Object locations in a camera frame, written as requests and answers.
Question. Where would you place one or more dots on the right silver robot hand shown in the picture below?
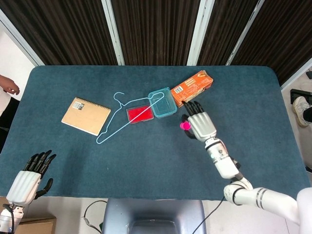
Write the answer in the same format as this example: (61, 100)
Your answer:
(202, 126)

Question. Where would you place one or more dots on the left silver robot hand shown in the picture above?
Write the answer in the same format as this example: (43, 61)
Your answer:
(23, 185)

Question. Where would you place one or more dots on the pink plastic cup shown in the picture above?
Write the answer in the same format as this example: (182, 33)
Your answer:
(185, 126)

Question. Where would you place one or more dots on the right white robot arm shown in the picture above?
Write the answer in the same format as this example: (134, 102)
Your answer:
(226, 165)

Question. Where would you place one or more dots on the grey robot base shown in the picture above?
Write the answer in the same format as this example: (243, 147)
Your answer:
(153, 214)

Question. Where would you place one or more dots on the bystander bare forearm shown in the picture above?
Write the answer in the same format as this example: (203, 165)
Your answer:
(8, 84)

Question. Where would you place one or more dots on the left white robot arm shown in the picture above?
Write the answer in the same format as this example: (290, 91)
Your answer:
(7, 219)

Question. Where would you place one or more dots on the orange cardboard box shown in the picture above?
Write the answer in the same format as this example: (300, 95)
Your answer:
(192, 86)

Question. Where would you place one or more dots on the brown cardboard carton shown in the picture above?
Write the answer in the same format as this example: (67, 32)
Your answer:
(36, 225)

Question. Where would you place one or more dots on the clear container teal rim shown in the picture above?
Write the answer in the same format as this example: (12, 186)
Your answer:
(163, 107)

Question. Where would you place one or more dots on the teal tablecloth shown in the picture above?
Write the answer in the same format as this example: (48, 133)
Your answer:
(146, 158)

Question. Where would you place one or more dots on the red ink pad case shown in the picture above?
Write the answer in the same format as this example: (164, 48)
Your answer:
(139, 114)

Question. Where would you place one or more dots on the tan spiral notebook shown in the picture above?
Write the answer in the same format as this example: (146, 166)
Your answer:
(85, 117)

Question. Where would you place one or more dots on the white sneaker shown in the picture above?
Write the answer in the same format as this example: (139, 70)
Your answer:
(300, 109)

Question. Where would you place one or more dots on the dark folding screen white frame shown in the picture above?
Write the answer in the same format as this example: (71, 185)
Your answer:
(156, 29)

